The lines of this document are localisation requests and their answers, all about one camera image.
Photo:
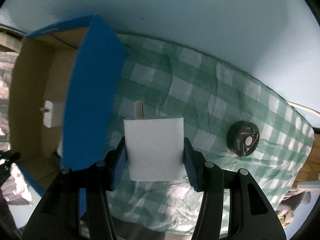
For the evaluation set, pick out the white charger block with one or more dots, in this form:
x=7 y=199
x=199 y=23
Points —
x=154 y=146

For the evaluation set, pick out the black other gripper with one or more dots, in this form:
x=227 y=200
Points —
x=9 y=158

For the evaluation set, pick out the black round cooling fan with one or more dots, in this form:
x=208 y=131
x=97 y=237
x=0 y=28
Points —
x=243 y=138

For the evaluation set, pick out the green checkered tablecloth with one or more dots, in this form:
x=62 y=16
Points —
x=211 y=96

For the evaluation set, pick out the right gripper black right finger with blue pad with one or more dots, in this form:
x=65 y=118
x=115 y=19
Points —
x=251 y=216

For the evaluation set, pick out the blue cardboard box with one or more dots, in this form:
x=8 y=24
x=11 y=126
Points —
x=79 y=61

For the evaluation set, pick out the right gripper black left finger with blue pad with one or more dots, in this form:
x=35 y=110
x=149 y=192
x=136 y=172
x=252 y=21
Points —
x=76 y=193

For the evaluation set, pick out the white slim charger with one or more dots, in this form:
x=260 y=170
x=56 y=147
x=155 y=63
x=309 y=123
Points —
x=53 y=112

